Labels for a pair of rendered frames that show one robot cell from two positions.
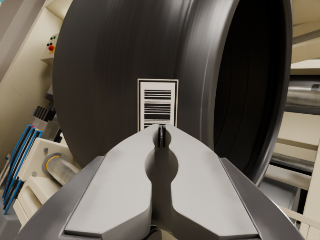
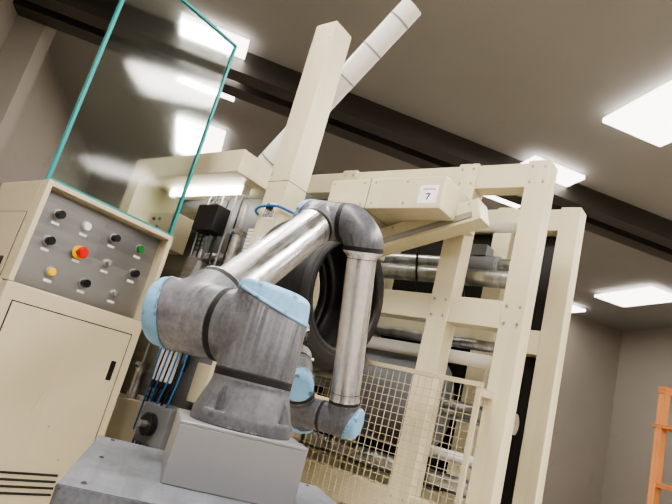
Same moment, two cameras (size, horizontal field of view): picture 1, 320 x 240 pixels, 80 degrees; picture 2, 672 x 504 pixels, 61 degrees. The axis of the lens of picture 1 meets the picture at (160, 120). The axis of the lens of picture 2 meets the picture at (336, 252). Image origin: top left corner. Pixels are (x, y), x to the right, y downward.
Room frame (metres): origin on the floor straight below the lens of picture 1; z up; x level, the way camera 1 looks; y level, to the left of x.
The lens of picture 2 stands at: (-1.81, -0.01, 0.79)
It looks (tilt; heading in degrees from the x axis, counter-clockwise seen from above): 14 degrees up; 358
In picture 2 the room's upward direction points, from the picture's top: 15 degrees clockwise
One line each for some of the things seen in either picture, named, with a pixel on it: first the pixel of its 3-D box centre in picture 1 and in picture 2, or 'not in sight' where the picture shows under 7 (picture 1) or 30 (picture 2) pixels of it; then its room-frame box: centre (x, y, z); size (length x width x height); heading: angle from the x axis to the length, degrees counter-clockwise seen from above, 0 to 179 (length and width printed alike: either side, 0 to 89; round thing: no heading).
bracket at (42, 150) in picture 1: (98, 171); not in sight; (0.62, 0.12, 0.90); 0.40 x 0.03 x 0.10; 138
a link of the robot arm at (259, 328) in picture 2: not in sight; (262, 329); (-0.68, 0.05, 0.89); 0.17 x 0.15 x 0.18; 63
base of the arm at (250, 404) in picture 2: not in sight; (247, 400); (-0.69, 0.04, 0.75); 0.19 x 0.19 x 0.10
